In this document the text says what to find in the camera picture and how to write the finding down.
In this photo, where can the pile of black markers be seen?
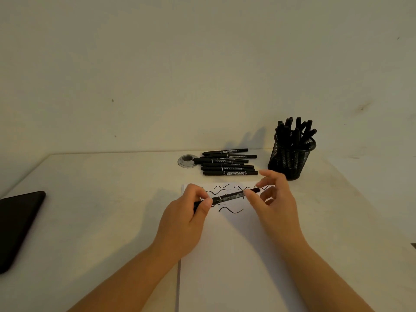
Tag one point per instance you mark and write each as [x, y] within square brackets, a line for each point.
[227, 165]

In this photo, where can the person's right hand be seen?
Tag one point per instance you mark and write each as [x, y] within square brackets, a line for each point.
[279, 214]

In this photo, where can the white paper with squiggles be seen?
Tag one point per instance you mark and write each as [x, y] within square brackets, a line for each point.
[234, 256]

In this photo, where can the person's right thumb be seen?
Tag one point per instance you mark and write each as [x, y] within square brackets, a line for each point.
[253, 201]

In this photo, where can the person's left hand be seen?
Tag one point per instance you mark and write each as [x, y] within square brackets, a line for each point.
[177, 224]

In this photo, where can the black marker pen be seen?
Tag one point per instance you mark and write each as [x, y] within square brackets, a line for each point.
[229, 196]

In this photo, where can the black mesh pen cup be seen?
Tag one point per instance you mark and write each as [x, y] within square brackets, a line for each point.
[289, 162]

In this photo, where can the person's left forearm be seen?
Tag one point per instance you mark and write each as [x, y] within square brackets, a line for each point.
[130, 282]

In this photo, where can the bunch of standing black markers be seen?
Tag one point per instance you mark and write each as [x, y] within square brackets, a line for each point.
[294, 131]

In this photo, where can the black flat phone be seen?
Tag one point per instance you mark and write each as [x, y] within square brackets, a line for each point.
[18, 224]

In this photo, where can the person's left thumb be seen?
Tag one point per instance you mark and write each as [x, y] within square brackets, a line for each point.
[203, 209]

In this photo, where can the person's right forearm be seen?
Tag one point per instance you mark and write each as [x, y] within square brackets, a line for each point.
[318, 279]

